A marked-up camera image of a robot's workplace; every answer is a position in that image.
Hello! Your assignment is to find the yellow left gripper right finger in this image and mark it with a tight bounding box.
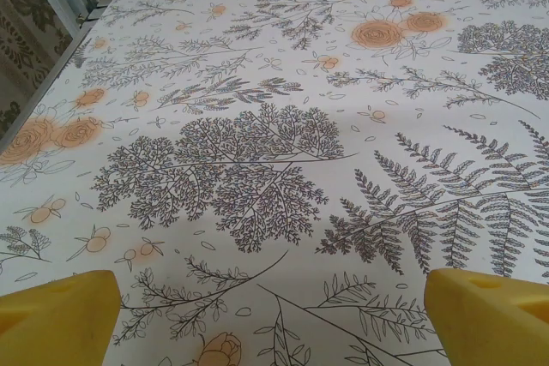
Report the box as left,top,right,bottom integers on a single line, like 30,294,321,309
423,267,549,366

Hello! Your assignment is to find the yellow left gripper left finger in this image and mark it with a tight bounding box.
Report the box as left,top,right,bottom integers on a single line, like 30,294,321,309
0,269,122,366

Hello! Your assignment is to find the floral print tablecloth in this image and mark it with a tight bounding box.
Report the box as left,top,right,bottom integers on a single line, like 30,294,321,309
0,0,549,366

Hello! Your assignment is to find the aluminium table side rail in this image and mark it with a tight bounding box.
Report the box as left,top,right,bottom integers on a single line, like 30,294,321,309
0,5,108,148

